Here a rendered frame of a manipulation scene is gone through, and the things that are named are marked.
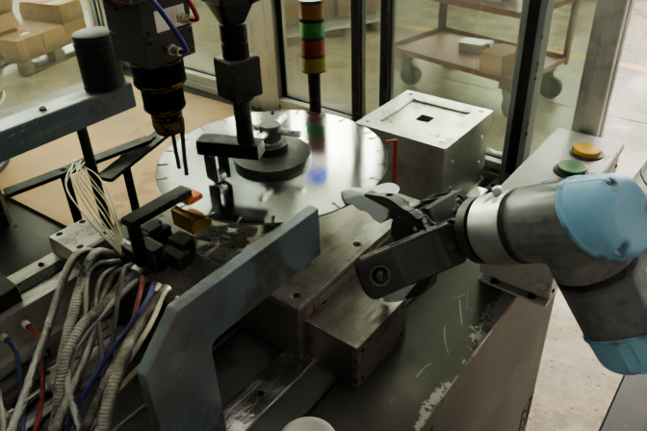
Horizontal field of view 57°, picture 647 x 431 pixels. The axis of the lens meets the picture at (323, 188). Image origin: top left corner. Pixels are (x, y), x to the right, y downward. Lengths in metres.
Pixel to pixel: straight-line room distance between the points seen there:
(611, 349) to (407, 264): 0.20
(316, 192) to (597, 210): 0.37
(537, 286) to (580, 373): 1.01
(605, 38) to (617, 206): 0.55
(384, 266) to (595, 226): 0.21
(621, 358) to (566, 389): 1.25
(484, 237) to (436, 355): 0.28
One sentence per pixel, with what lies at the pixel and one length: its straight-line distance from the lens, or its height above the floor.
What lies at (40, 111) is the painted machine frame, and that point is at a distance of 0.88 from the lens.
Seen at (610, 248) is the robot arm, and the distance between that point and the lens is 0.54.
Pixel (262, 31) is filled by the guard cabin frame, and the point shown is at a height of 0.95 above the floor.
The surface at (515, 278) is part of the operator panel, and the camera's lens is 0.93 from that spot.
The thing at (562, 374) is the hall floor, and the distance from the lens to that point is 1.91.
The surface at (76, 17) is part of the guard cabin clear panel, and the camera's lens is 1.89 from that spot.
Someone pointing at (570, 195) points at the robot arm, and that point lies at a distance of 0.55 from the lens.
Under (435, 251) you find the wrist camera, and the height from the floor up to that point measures 0.97.
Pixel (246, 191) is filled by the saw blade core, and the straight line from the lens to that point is 0.79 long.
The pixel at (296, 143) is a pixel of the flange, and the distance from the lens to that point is 0.88.
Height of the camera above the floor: 1.36
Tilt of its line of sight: 32 degrees down
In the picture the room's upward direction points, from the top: 2 degrees counter-clockwise
